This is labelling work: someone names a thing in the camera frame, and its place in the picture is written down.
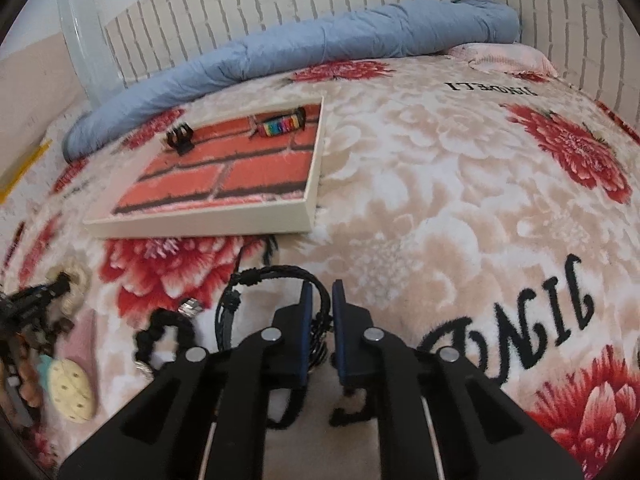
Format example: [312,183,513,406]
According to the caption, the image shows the cream fabric scrunchie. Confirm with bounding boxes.
[46,256,91,318]

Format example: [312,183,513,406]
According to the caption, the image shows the yellow pineapple plush hair clip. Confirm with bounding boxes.
[37,306,99,424]

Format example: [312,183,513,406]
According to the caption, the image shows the black scrunchie with charm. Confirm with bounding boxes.
[134,298,203,379]

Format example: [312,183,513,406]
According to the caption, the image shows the black claw hair clip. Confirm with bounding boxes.
[165,122,194,156]

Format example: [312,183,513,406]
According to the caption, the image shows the left hand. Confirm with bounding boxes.
[1,337,43,414]

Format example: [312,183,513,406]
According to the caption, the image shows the floral red beige blanket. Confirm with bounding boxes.
[1,55,639,479]

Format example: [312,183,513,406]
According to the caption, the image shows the beige wooden side panel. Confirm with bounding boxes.
[0,34,86,197]

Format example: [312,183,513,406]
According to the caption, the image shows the brick-lined white tray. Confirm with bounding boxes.
[84,96,324,238]

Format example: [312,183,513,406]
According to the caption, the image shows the clear plastic wrapped roll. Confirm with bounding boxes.
[58,0,125,110]

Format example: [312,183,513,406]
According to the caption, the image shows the pink pillow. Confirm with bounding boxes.
[445,42,558,78]

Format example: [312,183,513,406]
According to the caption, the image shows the rolled blue quilt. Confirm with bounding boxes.
[62,0,521,162]

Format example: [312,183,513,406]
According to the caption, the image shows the white brick-pattern headboard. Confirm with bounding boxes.
[104,0,639,125]

